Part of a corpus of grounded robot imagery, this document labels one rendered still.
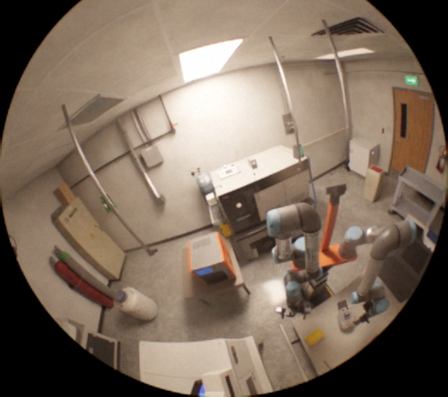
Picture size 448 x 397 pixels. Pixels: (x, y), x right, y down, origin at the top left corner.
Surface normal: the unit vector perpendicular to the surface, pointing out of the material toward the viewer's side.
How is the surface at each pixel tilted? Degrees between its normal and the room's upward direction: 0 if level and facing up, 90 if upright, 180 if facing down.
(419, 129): 90
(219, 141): 90
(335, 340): 0
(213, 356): 0
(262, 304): 0
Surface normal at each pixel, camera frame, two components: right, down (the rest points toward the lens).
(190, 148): 0.20, 0.38
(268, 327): -0.31, -0.85
